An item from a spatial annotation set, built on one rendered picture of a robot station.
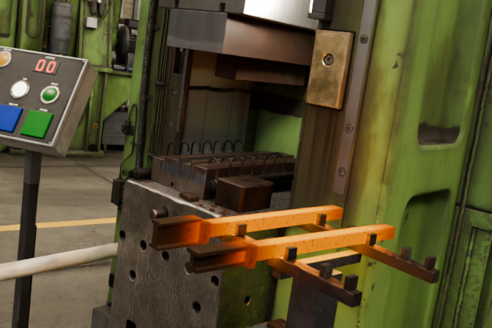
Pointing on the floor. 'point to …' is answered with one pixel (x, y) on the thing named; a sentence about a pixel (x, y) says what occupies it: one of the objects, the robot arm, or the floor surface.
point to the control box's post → (26, 234)
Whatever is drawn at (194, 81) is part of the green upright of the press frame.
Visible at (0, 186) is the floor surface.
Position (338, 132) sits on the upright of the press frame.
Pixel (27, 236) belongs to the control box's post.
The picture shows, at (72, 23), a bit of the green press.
